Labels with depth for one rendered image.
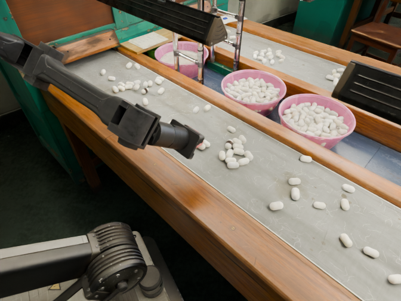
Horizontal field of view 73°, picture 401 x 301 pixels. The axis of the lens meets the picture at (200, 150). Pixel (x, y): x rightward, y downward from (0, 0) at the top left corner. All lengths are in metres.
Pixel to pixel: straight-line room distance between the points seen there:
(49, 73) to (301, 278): 0.74
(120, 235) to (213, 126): 0.50
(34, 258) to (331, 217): 0.69
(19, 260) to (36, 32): 0.99
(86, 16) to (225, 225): 1.14
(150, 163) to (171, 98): 0.39
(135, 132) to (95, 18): 1.02
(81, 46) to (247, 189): 1.00
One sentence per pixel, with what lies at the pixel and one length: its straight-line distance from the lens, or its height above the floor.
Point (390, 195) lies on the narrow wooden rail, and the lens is 0.90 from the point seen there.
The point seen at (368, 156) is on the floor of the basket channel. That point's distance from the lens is 1.13.
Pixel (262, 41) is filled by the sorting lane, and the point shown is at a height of 0.74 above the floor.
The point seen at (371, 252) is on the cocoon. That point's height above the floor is 0.76.
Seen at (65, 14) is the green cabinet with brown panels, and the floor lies 0.96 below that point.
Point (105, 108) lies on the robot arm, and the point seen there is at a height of 1.04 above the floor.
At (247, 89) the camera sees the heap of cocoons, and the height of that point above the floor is 0.74.
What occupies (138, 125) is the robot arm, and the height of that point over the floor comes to 1.03.
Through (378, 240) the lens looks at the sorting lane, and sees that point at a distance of 0.82.
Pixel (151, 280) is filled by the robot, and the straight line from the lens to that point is 0.87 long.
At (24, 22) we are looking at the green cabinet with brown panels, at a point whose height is 0.97.
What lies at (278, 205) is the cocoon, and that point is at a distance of 0.76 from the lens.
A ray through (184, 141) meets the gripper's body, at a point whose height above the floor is 0.93.
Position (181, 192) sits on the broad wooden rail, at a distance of 0.75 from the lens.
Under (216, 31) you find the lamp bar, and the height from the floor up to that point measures 1.07.
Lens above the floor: 1.36
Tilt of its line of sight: 44 degrees down
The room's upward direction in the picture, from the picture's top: straight up
